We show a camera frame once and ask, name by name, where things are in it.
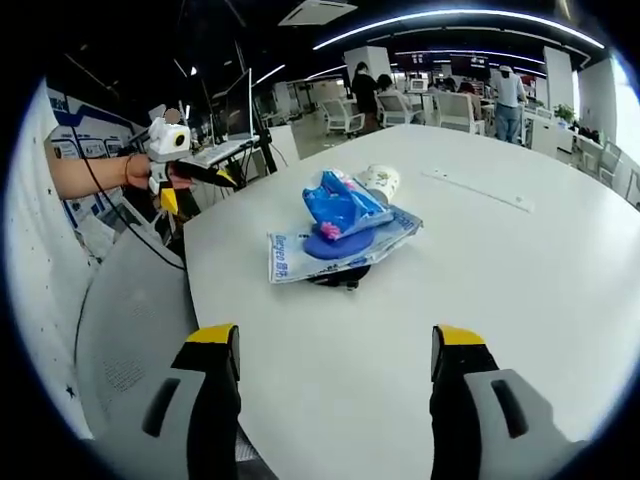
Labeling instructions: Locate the black tripod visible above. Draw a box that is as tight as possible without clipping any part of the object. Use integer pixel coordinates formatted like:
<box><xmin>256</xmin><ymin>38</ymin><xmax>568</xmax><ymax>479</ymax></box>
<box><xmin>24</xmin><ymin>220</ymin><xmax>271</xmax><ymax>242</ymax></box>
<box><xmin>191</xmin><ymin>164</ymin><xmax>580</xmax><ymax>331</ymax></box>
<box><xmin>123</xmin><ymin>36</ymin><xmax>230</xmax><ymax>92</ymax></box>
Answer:
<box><xmin>251</xmin><ymin>110</ymin><xmax>279</xmax><ymax>176</ymax></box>

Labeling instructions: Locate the printed paper cup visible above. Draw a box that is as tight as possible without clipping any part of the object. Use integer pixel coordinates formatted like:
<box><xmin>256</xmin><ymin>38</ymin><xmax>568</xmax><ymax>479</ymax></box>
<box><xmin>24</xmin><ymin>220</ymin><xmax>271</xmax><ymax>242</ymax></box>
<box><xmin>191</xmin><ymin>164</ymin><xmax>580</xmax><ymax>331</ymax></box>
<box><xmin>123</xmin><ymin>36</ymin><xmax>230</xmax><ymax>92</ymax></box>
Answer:
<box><xmin>353</xmin><ymin>163</ymin><xmax>403</xmax><ymax>207</ymax></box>

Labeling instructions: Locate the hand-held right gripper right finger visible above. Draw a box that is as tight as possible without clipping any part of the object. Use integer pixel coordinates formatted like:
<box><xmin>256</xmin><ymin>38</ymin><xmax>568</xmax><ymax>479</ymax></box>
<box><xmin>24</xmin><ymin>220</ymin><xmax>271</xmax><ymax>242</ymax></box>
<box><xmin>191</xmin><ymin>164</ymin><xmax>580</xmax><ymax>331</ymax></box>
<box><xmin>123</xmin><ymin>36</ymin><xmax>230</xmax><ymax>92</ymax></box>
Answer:
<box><xmin>429</xmin><ymin>324</ymin><xmax>590</xmax><ymax>480</ymax></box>

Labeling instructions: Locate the white table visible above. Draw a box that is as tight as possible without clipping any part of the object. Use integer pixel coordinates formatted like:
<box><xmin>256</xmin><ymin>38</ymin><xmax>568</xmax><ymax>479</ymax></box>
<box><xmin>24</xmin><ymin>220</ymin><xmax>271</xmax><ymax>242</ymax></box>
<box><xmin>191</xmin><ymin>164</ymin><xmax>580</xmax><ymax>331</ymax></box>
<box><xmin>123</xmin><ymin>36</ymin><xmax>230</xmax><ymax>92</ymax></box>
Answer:
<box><xmin>182</xmin><ymin>124</ymin><xmax>640</xmax><ymax>480</ymax></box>

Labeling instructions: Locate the ceiling air vent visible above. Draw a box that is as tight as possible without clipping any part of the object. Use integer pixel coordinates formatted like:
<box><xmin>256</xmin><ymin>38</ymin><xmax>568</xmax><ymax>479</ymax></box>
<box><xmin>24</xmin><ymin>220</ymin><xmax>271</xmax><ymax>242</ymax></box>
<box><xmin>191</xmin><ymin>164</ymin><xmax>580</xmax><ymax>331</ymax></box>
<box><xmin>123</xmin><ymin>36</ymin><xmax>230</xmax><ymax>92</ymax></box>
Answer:
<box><xmin>277</xmin><ymin>0</ymin><xmax>359</xmax><ymax>28</ymax></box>

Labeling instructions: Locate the blue plastic bag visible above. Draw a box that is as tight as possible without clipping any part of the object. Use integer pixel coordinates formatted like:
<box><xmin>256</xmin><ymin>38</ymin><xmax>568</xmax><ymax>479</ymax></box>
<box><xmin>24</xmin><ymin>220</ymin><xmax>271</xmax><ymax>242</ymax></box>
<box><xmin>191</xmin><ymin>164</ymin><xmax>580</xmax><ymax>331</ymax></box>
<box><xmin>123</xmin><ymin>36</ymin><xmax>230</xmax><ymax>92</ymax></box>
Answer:
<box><xmin>300</xmin><ymin>169</ymin><xmax>396</xmax><ymax>237</ymax></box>

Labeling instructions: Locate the blue round disc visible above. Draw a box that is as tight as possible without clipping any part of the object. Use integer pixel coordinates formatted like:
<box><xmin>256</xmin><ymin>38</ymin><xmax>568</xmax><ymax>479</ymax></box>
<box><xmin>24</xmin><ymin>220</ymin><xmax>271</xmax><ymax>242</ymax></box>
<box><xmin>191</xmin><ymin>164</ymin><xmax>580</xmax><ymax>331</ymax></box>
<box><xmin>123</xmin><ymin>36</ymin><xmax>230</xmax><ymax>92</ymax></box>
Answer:
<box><xmin>302</xmin><ymin>225</ymin><xmax>377</xmax><ymax>262</ymax></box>

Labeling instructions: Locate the person's white starred shirt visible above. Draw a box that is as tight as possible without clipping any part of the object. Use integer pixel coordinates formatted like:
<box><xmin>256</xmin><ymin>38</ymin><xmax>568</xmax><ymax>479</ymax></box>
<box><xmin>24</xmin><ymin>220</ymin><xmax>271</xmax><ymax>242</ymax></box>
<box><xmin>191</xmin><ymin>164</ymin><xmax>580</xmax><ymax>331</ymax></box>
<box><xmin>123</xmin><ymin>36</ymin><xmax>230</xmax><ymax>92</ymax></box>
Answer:
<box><xmin>7</xmin><ymin>82</ymin><xmax>104</xmax><ymax>444</ymax></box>

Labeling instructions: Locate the white side desk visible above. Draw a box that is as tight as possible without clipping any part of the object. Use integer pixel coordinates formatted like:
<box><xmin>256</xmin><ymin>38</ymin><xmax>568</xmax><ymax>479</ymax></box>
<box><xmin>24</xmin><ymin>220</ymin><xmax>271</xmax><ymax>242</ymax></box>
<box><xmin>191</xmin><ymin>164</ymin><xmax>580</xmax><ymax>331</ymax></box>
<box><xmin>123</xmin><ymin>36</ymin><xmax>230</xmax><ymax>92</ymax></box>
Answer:
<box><xmin>189</xmin><ymin>133</ymin><xmax>262</xmax><ymax>170</ymax></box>

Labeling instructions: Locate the curved ceiling light strip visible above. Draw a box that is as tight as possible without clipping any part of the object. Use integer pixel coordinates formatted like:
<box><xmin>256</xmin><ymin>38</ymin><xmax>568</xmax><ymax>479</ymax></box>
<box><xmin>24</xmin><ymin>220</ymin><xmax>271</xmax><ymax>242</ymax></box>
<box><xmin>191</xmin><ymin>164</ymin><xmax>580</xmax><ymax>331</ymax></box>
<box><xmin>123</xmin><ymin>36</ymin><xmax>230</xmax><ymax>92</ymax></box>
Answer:
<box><xmin>312</xmin><ymin>8</ymin><xmax>607</xmax><ymax>52</ymax></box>

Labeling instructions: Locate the white-blue packet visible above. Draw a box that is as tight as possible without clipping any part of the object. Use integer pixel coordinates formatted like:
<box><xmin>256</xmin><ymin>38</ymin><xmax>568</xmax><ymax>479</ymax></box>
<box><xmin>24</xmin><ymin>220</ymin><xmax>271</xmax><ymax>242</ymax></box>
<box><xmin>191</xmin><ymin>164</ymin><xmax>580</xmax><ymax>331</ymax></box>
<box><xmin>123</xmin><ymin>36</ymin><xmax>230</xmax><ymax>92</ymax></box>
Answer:
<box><xmin>266</xmin><ymin>205</ymin><xmax>424</xmax><ymax>286</ymax></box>

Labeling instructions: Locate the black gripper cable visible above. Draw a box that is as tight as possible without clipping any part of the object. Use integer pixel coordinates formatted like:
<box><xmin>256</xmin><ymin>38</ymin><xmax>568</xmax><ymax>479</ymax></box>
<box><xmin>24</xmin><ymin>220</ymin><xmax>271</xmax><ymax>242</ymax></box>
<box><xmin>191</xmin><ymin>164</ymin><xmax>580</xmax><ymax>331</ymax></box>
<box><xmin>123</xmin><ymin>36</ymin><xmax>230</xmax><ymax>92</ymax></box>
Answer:
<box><xmin>69</xmin><ymin>127</ymin><xmax>187</xmax><ymax>271</ymax></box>

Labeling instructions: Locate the computer monitor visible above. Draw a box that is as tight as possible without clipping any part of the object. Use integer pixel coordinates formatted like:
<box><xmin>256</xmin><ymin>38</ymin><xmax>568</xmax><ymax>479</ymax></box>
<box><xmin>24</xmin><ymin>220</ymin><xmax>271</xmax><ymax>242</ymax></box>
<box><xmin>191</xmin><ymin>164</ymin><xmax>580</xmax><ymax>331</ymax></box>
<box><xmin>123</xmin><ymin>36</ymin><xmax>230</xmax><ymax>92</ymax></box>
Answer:
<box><xmin>223</xmin><ymin>67</ymin><xmax>254</xmax><ymax>142</ymax></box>

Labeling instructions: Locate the person's left hand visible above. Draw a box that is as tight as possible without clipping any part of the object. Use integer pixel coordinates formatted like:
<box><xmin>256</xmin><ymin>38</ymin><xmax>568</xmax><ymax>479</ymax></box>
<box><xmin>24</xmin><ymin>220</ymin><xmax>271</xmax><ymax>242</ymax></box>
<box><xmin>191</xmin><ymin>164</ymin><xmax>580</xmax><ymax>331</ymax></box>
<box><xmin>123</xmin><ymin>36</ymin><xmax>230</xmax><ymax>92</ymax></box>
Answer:
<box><xmin>128</xmin><ymin>153</ymin><xmax>152</xmax><ymax>190</ymax></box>

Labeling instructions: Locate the white table cable cover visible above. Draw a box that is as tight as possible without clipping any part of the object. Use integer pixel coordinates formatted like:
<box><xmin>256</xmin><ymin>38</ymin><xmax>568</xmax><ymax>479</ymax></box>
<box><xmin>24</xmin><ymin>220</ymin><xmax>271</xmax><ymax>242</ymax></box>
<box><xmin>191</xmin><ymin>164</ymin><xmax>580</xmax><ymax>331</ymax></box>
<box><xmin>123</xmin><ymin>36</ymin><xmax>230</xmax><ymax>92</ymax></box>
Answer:
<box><xmin>420</xmin><ymin>168</ymin><xmax>535</xmax><ymax>214</ymax></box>

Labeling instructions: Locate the black object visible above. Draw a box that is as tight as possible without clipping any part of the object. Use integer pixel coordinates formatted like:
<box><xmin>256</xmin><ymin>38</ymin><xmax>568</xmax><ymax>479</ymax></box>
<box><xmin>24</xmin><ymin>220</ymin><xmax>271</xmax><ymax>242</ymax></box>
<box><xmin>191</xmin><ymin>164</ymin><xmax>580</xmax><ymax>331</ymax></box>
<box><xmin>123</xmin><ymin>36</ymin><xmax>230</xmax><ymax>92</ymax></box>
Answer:
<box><xmin>303</xmin><ymin>263</ymin><xmax>373</xmax><ymax>292</ymax></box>

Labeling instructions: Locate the blue-white wall poster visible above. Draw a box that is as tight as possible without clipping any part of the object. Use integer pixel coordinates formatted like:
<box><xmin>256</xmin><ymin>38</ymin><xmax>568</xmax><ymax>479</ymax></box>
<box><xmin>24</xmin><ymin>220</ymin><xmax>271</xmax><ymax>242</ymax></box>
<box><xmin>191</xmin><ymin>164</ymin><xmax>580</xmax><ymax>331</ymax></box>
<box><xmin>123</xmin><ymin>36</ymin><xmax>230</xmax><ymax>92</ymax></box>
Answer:
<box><xmin>47</xmin><ymin>92</ymin><xmax>151</xmax><ymax>231</ymax></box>

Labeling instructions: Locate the white office chair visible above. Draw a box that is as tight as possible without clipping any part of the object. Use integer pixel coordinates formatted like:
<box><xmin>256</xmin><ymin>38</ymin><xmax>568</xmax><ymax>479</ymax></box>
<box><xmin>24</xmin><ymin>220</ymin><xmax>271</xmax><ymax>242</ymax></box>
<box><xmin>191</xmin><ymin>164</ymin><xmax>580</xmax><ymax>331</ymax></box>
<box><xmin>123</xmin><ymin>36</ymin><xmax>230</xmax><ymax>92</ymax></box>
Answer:
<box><xmin>374</xmin><ymin>92</ymin><xmax>422</xmax><ymax>130</ymax></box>
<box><xmin>436</xmin><ymin>92</ymin><xmax>487</xmax><ymax>136</ymax></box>
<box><xmin>596</xmin><ymin>139</ymin><xmax>625</xmax><ymax>187</ymax></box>
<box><xmin>321</xmin><ymin>97</ymin><xmax>367</xmax><ymax>140</ymax></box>

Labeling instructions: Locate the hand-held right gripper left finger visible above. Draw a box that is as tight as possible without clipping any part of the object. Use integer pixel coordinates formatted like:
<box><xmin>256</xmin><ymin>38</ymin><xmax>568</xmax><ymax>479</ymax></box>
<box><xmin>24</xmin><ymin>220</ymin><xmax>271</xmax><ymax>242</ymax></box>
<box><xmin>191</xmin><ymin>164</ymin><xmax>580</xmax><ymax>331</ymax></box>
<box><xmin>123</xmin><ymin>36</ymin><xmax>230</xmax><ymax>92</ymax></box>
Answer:
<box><xmin>102</xmin><ymin>323</ymin><xmax>242</xmax><ymax>480</ymax></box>

